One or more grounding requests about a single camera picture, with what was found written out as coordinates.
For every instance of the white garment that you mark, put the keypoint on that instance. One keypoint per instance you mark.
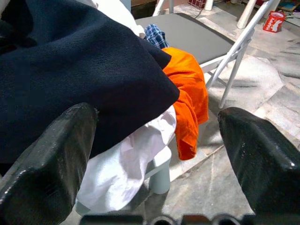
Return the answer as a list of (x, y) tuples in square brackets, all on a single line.
[(117, 16), (122, 168)]

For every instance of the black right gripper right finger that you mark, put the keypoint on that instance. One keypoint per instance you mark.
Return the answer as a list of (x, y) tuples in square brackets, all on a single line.
[(264, 164)]

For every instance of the dark navy garment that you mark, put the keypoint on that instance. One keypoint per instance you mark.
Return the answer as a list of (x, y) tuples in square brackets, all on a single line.
[(70, 70)]

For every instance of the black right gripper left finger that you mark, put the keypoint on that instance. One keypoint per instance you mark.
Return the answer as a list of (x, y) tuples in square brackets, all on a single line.
[(47, 175)]

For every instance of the blue checked cloth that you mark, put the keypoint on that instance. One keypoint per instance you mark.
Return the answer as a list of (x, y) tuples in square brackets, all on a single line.
[(155, 35)]

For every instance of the grey and white folding chair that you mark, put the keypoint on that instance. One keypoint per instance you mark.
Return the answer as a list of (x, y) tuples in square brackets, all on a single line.
[(187, 35)]

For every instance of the orange garment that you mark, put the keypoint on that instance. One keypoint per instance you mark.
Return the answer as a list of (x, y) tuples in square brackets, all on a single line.
[(187, 93)]

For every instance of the red printed box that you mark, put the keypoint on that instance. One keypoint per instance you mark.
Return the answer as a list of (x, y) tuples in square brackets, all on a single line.
[(274, 22)]

